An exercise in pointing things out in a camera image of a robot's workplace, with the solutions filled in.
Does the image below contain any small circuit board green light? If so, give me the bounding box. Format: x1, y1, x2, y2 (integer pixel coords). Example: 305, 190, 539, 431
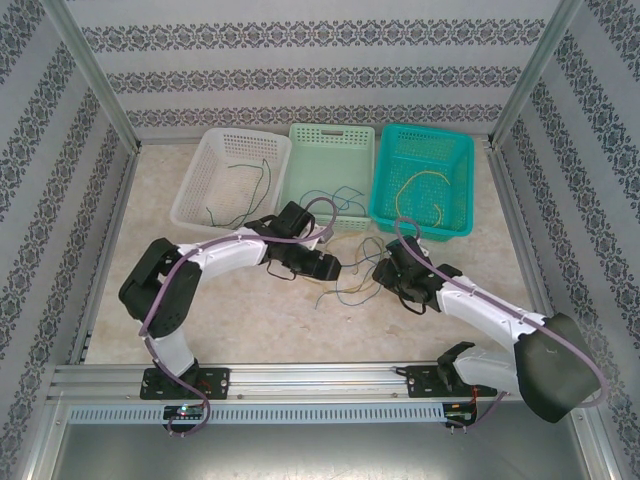
163, 405, 206, 420

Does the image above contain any thin green wire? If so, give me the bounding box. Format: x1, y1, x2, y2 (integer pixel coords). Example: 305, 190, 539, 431
207, 158, 274, 227
227, 162, 265, 219

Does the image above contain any aluminium table side rail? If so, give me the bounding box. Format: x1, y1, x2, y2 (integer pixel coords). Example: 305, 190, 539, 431
485, 139, 570, 360
67, 147, 144, 366

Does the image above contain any teal plastic basket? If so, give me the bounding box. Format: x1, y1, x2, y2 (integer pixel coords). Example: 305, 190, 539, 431
368, 123, 475, 245

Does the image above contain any thin blue wire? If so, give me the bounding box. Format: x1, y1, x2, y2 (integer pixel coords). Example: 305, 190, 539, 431
313, 234, 396, 309
334, 237, 391, 301
299, 186, 367, 214

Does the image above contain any grey metal shelf panel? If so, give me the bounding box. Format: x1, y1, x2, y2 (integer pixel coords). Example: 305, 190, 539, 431
47, 399, 614, 480

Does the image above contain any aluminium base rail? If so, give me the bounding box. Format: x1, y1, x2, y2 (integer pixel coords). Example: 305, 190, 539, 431
49, 362, 591, 401

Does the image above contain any light green plastic basket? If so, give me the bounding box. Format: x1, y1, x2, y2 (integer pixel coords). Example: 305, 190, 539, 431
273, 123, 376, 234

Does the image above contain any white plastic basket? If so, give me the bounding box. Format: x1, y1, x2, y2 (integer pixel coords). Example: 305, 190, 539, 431
169, 127, 293, 234

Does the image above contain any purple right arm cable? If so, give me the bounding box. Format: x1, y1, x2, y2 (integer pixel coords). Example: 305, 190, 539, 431
393, 217, 609, 431

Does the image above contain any grey slotted cable duct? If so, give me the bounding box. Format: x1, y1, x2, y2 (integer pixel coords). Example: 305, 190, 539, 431
67, 403, 446, 425

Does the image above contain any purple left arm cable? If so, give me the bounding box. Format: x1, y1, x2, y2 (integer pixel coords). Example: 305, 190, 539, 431
138, 197, 337, 434

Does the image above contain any thin yellow wire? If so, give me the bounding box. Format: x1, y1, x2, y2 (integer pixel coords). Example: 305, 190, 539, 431
393, 169, 452, 230
322, 232, 389, 296

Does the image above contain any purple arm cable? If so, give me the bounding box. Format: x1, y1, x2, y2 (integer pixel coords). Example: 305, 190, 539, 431
138, 197, 337, 434
393, 217, 609, 431

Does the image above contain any aluminium frame post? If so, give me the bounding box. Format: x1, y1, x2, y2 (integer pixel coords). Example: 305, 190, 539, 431
39, 0, 142, 151
488, 0, 585, 149

